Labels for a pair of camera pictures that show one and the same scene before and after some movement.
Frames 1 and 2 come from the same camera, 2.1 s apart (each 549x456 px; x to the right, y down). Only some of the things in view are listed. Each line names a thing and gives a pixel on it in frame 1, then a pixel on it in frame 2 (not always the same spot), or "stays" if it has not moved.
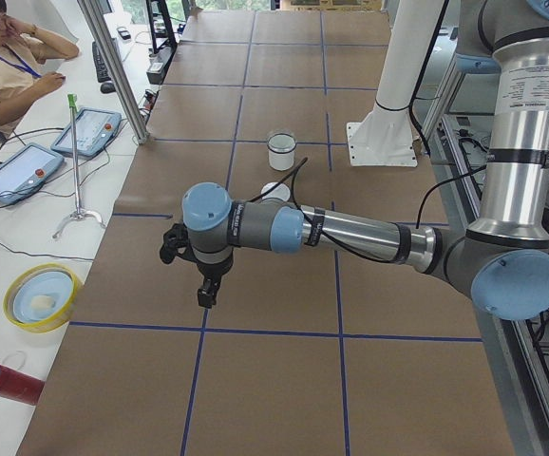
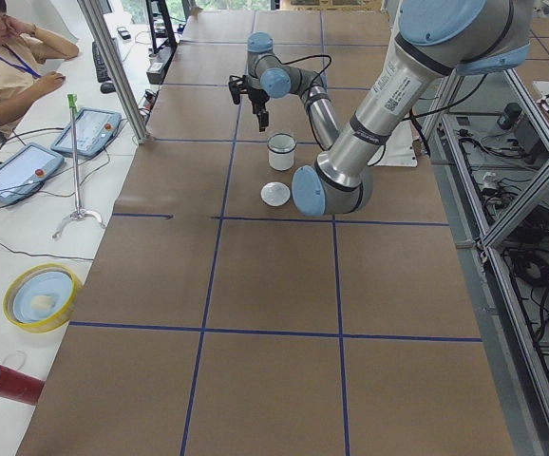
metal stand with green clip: [80, 213] stays
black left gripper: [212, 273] → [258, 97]
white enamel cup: [281, 151] stays
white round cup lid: [279, 191] stays
